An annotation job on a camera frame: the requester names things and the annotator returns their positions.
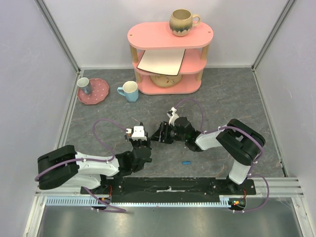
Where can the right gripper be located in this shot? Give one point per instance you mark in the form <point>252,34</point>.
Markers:
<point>165,132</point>

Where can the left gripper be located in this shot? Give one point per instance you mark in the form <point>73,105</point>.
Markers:
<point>146,142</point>

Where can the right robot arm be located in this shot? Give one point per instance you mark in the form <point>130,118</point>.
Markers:
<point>243,143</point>

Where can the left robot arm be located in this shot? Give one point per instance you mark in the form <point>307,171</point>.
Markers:
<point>65,166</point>

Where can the light blue mug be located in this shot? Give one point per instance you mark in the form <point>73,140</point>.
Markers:
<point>129,90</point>

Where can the beige floral bowl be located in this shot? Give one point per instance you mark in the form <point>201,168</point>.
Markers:
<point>165,81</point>

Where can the pink dotted plate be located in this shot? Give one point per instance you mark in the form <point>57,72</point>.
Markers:
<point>100,90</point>

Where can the white square plate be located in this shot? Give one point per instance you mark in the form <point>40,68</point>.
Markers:
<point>162,61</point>

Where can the grey small mug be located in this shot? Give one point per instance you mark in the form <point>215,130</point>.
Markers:
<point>85,85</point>

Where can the pink three-tier shelf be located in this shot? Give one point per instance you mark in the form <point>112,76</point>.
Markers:
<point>157,35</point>

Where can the beige ceramic mug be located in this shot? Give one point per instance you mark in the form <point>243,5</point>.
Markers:
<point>182,20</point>

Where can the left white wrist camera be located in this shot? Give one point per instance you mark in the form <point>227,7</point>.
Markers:
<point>136,133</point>

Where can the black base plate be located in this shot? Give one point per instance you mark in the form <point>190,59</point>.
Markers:
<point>208,185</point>

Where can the left aluminium frame post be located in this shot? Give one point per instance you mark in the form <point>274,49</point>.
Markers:
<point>57,33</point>

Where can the aluminium frame post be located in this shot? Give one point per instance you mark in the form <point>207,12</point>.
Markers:
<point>57,33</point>
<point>273,33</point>

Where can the right aluminium frame post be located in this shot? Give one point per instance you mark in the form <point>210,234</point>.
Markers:
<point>273,33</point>

